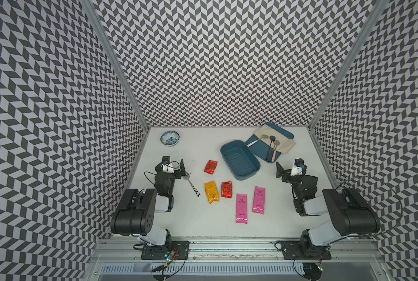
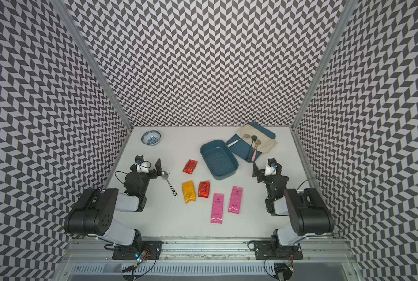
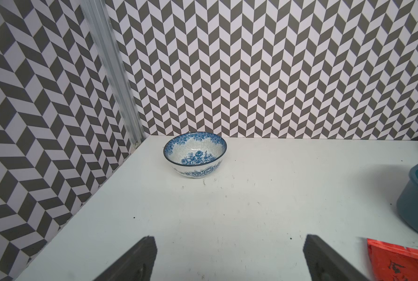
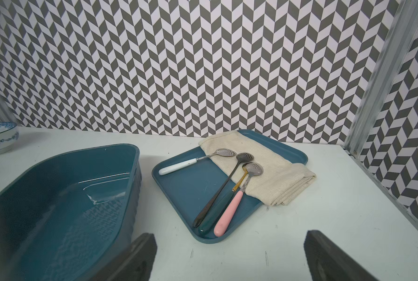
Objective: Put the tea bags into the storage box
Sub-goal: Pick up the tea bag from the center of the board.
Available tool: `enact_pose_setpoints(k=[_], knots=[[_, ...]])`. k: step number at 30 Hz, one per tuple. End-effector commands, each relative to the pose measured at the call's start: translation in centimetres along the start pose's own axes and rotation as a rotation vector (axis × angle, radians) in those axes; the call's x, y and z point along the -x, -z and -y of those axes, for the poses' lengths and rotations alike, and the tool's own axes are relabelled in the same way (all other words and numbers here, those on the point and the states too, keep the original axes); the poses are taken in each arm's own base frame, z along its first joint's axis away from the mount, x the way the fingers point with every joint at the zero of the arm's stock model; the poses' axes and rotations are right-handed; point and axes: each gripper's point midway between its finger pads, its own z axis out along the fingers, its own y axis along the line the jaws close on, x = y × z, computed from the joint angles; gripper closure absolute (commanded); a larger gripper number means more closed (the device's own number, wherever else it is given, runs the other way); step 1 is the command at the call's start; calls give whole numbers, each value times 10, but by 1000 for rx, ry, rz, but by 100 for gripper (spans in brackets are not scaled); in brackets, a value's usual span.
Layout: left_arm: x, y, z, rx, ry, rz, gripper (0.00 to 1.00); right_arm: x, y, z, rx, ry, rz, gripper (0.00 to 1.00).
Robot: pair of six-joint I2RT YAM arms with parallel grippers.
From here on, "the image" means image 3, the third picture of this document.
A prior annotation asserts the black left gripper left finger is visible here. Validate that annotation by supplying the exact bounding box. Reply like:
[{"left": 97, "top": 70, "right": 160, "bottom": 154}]
[{"left": 94, "top": 236, "right": 157, "bottom": 281}]

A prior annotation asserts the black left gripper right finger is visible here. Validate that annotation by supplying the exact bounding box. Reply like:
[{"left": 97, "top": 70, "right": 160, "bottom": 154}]
[{"left": 303, "top": 234, "right": 368, "bottom": 281}]

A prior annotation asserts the red tea bag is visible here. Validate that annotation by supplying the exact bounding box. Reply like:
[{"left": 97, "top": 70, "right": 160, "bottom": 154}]
[{"left": 367, "top": 239, "right": 418, "bottom": 281}]

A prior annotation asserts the blue floral ceramic bowl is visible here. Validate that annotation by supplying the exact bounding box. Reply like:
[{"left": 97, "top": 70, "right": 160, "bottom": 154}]
[{"left": 163, "top": 132, "right": 228, "bottom": 179}]

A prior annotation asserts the aluminium corner post left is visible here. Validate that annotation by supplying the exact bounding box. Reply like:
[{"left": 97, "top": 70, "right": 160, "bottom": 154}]
[{"left": 80, "top": 0, "right": 145, "bottom": 149}]

